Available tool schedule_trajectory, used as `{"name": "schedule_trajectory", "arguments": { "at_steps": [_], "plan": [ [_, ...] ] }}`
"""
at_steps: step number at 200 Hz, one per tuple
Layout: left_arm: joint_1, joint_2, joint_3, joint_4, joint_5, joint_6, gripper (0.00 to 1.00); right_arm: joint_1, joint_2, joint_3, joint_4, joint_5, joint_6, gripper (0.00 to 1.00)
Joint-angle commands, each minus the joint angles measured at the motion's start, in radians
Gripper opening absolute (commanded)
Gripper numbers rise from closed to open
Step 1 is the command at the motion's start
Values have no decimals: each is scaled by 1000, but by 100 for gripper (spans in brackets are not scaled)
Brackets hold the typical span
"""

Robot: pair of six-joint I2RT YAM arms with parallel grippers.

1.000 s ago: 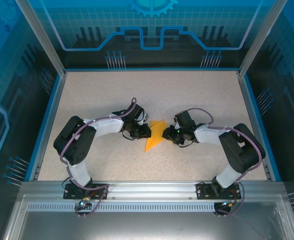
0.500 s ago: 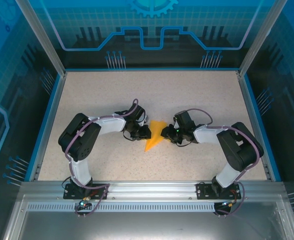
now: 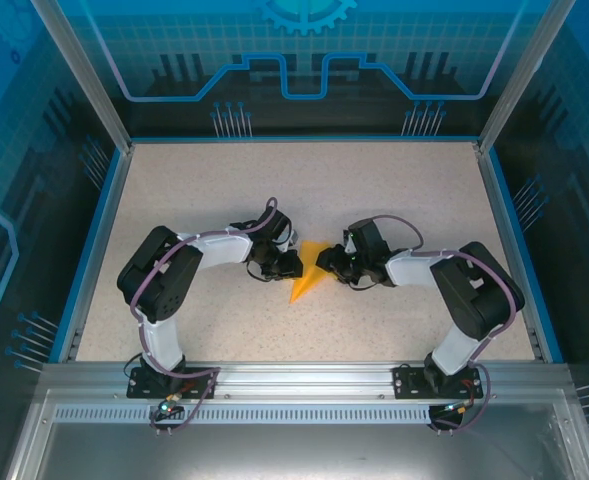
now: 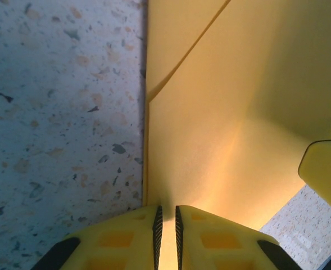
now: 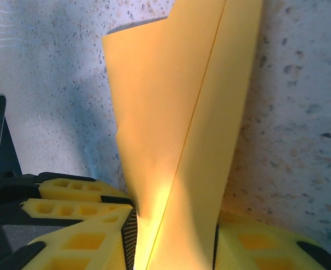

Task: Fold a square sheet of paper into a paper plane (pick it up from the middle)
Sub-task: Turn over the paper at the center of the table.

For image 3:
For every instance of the yellow cloth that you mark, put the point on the yellow cloth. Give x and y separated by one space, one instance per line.
306 275

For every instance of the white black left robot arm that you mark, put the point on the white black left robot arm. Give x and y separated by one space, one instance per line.
219 250

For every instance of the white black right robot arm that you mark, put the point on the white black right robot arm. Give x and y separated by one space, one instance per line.
409 267

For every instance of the brushed steel tray panel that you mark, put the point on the brushed steel tray panel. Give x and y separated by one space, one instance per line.
294 450

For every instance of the aluminium mounting rail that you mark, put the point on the aluminium mounting rail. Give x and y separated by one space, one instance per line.
299 380

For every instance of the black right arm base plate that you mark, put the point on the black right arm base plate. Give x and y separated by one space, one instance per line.
406 382

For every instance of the side rail with blue trim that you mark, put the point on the side rail with blue trim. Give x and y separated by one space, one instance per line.
100 240
509 240

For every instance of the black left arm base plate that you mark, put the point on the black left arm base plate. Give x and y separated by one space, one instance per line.
135 389

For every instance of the aluminium frame post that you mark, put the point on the aluminium frame post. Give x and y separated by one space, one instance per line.
524 75
81 75

